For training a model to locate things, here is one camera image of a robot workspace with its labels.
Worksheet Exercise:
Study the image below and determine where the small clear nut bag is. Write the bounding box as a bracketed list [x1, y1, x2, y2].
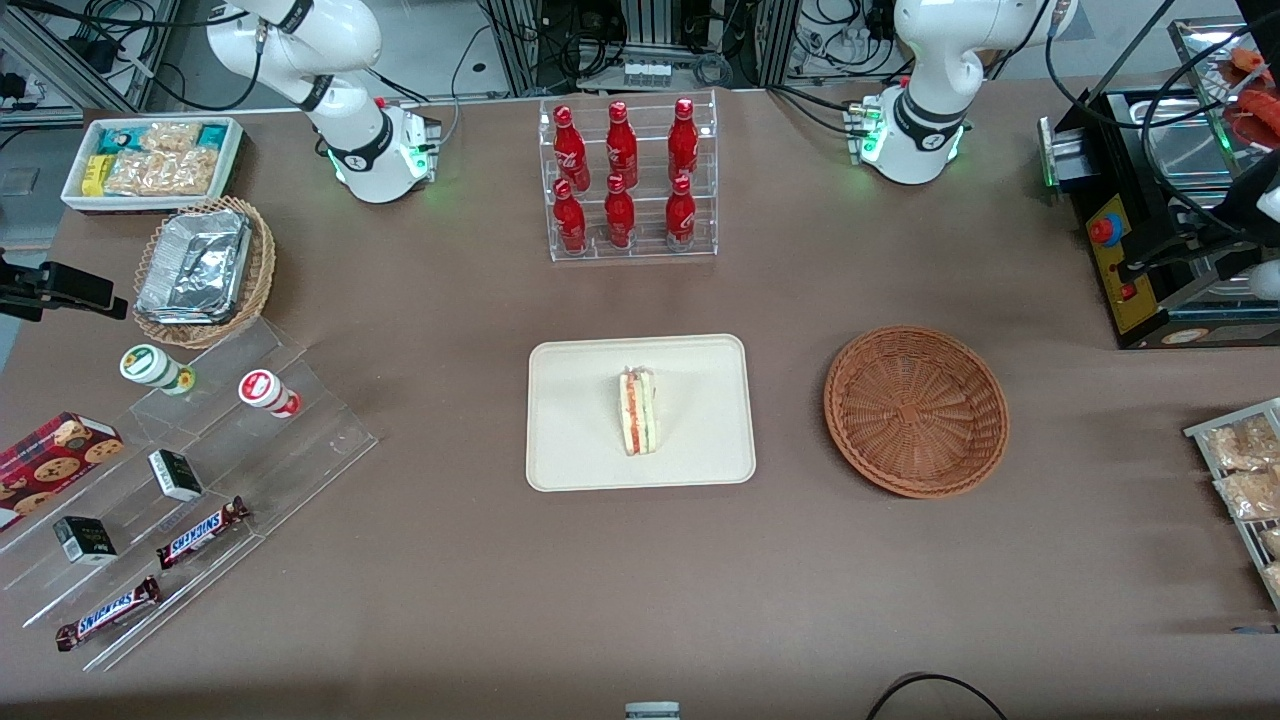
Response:
[140, 121, 203, 153]

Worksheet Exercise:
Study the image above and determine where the small black box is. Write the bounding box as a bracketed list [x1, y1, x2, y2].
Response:
[52, 516, 119, 566]
[148, 449, 205, 502]

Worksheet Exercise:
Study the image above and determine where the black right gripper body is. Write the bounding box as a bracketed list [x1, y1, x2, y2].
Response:
[0, 250, 129, 323]

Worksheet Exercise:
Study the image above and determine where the silver box green light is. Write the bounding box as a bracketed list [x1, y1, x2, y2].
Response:
[1038, 114, 1101, 197]

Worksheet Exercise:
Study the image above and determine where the cream rectangular tray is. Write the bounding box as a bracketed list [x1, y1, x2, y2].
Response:
[526, 334, 757, 493]

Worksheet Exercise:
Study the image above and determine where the light wicker basket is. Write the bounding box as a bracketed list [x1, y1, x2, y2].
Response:
[132, 196, 277, 350]

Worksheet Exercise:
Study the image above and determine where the steel warmer pan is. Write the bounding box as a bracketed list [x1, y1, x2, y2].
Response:
[1168, 190, 1251, 236]
[1132, 95, 1241, 188]

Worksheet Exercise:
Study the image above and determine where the white snack bin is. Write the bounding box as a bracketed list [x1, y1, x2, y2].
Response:
[60, 117, 246, 214]

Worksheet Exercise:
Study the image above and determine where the red lid cup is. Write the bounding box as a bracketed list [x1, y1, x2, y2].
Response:
[238, 369, 302, 419]

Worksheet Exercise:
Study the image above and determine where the snickers bar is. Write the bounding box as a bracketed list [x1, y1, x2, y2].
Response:
[156, 497, 251, 570]
[55, 576, 162, 652]

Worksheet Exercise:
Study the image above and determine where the aluminium foil container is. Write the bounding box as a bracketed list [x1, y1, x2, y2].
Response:
[136, 208, 252, 326]

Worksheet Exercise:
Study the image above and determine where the metal snack tray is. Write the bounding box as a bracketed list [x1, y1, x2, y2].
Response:
[1184, 398, 1280, 613]

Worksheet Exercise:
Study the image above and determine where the equipment rack with cables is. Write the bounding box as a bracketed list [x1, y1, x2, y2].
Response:
[478, 0, 803, 93]

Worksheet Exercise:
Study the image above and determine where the orange sausage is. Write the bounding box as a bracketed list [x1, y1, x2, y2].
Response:
[1230, 46, 1280, 87]

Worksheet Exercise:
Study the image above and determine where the clear acrylic stepped display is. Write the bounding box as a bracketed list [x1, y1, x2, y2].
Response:
[0, 318, 379, 673]

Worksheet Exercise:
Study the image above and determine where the green lid cup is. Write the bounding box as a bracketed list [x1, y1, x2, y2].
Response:
[119, 344, 196, 396]

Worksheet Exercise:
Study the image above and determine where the clear acrylic bottle rack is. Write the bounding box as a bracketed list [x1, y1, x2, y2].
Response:
[538, 90, 719, 263]

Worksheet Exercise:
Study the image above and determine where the red sausage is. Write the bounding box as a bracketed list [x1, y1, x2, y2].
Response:
[1236, 90, 1280, 149]

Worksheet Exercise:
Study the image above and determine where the round brown wicker basket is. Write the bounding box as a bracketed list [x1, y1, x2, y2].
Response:
[823, 325, 1010, 499]

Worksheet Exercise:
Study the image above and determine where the aluminium frame with cables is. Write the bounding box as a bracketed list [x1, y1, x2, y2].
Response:
[0, 0, 186, 123]

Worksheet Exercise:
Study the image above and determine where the black food warmer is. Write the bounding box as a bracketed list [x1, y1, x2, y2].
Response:
[1085, 15, 1280, 351]

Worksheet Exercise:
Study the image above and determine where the black floor cable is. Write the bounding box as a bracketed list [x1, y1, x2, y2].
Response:
[865, 673, 1011, 720]

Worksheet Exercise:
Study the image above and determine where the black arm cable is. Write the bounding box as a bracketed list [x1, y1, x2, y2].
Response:
[1042, 0, 1280, 241]

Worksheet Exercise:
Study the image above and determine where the red cookie box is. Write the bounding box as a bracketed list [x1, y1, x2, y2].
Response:
[0, 412, 126, 531]

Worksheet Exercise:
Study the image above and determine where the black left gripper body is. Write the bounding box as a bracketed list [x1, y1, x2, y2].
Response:
[1118, 212, 1269, 289]

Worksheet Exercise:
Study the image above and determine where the triangular sandwich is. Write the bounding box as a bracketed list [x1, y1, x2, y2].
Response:
[619, 368, 661, 456]

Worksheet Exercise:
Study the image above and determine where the large clear nut bag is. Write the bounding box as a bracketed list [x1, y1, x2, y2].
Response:
[104, 148, 219, 197]

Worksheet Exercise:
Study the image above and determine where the red cola bottle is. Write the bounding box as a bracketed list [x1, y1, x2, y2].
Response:
[668, 97, 700, 183]
[606, 100, 639, 189]
[553, 178, 588, 253]
[553, 105, 589, 191]
[604, 174, 637, 249]
[665, 175, 697, 249]

